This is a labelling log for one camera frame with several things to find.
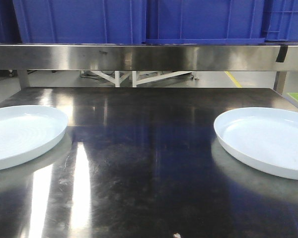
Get light blue plate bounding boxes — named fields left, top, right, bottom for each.
left=214, top=107, right=298, bottom=180
left=0, top=105, right=69, bottom=170

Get blue crate, centre right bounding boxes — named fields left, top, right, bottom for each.
left=146, top=0, right=264, bottom=45

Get large blue plastic crate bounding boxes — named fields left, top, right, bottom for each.
left=13, top=0, right=147, bottom=45

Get black tape strip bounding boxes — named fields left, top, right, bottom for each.
left=276, top=45, right=288, bottom=62

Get blue ribbed crate, far right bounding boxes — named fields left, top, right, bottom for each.
left=261, top=0, right=298, bottom=42

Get blue crate, far left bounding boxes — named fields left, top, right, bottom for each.
left=0, top=0, right=21, bottom=44

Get white metal frame background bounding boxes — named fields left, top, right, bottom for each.
left=80, top=70, right=196, bottom=87

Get stainless steel shelf rail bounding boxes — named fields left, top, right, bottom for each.
left=0, top=43, right=298, bottom=71

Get steel shelf post left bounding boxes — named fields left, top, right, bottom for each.
left=17, top=69, right=30, bottom=90

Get steel shelf post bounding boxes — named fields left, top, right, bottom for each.
left=273, top=71, right=287, bottom=95
left=17, top=69, right=30, bottom=90

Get steel shelf post right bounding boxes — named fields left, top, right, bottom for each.
left=273, top=71, right=287, bottom=95

